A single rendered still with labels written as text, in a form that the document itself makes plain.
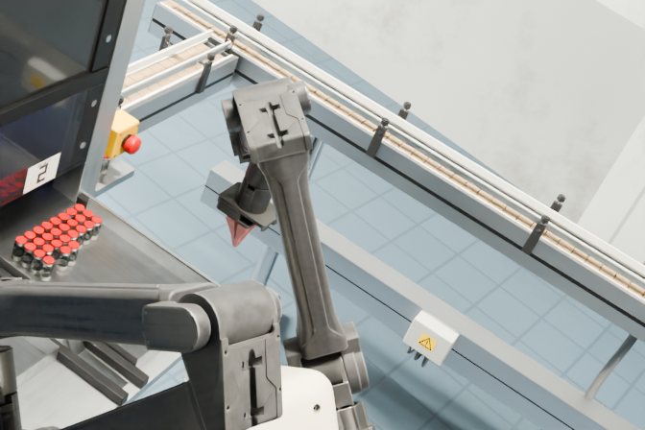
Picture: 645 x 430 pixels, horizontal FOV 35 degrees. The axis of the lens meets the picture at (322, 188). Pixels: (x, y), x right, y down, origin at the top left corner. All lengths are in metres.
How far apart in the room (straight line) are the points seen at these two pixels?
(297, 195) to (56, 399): 0.67
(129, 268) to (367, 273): 0.94
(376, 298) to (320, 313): 1.47
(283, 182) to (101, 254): 0.84
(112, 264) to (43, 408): 0.38
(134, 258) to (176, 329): 1.15
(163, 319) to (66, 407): 0.87
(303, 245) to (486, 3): 3.29
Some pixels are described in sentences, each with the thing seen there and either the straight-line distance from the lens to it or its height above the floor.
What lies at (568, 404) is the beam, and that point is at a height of 0.55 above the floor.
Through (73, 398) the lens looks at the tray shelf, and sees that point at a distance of 1.76.
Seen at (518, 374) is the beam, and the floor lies 0.54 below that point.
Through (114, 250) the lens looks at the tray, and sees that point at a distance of 2.04.
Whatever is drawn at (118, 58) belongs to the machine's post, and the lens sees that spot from 1.94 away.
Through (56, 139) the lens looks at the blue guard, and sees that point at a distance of 1.93.
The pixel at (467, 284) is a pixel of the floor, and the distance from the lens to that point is 3.88.
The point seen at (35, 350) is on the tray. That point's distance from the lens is 1.81.
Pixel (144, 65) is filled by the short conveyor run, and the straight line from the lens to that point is 2.49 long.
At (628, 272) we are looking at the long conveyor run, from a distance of 2.51.
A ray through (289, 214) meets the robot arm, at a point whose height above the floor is 1.48.
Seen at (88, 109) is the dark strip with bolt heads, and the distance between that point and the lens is 1.96.
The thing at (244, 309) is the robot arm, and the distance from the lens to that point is 0.89.
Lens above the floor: 2.20
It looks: 33 degrees down
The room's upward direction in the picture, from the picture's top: 23 degrees clockwise
